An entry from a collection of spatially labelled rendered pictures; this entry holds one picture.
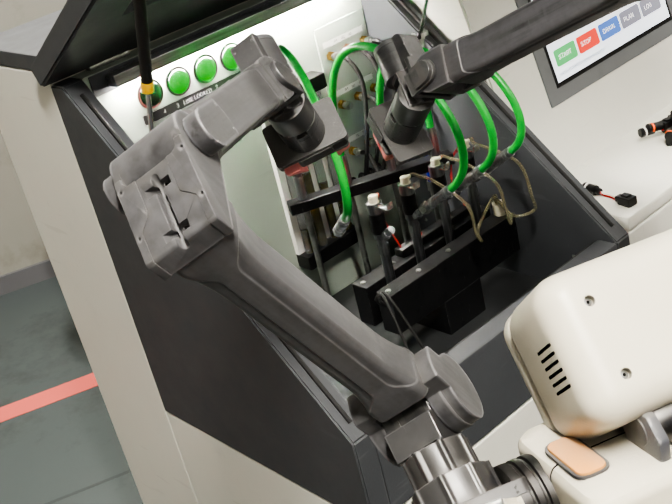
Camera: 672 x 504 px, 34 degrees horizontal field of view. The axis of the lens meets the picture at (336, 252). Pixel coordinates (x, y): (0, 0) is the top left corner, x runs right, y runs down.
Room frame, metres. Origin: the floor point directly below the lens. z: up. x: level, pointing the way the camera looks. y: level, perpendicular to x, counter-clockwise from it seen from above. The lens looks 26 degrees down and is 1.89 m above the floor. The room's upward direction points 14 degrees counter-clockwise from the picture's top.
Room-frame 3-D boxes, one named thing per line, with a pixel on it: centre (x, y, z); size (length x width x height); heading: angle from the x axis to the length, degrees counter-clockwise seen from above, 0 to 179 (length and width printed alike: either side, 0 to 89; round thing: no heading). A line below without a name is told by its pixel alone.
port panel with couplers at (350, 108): (2.06, -0.12, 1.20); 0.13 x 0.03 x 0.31; 126
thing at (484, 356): (1.52, -0.22, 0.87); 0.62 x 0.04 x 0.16; 126
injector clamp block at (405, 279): (1.78, -0.18, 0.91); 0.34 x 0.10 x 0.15; 126
